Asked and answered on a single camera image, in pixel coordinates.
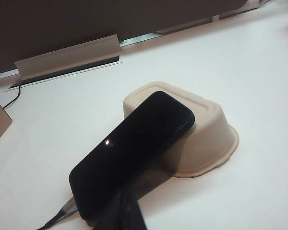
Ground black charging cable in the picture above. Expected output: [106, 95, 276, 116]
[1, 84, 75, 230]

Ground white cable tray lid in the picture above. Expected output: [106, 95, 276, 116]
[13, 34, 122, 80]

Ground beige pulp tray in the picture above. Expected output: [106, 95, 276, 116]
[86, 81, 240, 230]

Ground grey fabric desk divider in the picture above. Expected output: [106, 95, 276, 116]
[0, 0, 252, 76]

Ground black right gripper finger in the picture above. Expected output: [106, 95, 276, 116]
[93, 189, 149, 230]

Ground black smartphone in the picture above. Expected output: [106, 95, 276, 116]
[68, 91, 196, 221]

